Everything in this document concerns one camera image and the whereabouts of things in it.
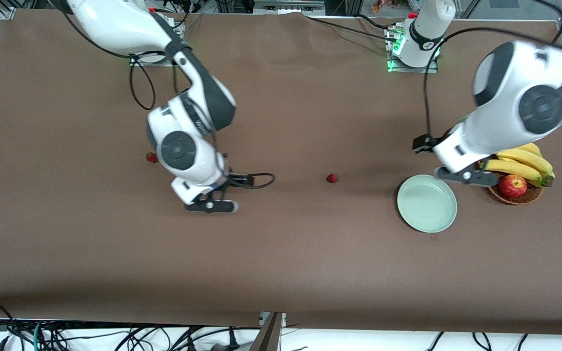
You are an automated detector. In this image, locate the pale green round plate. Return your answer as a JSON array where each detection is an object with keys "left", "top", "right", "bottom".
[{"left": 397, "top": 175, "right": 458, "bottom": 234}]

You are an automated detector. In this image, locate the brown table cover sheet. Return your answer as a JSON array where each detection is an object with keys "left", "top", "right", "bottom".
[{"left": 0, "top": 9, "right": 562, "bottom": 336}]

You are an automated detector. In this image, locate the red apple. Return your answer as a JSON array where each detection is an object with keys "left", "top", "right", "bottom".
[{"left": 499, "top": 175, "right": 528, "bottom": 198}]

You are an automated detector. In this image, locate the brown woven basket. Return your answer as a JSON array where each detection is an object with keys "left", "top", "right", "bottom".
[{"left": 479, "top": 161, "right": 545, "bottom": 206}]

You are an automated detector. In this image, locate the aluminium profile bar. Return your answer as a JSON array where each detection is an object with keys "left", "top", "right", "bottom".
[{"left": 249, "top": 312, "right": 286, "bottom": 351}]

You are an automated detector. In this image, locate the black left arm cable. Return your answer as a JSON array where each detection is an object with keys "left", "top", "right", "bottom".
[{"left": 422, "top": 27, "right": 562, "bottom": 144}]

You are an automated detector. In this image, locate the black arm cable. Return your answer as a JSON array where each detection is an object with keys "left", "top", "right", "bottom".
[
  {"left": 422, "top": 27, "right": 562, "bottom": 144},
  {"left": 49, "top": 0, "right": 276, "bottom": 190}
]

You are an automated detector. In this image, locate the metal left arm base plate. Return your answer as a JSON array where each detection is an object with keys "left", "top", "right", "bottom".
[{"left": 387, "top": 25, "right": 439, "bottom": 74}]

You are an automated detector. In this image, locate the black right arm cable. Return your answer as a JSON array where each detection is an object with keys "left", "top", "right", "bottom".
[{"left": 49, "top": 0, "right": 276, "bottom": 190}]

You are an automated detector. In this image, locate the metal rail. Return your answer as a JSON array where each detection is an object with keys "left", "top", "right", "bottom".
[{"left": 253, "top": 0, "right": 326, "bottom": 16}]

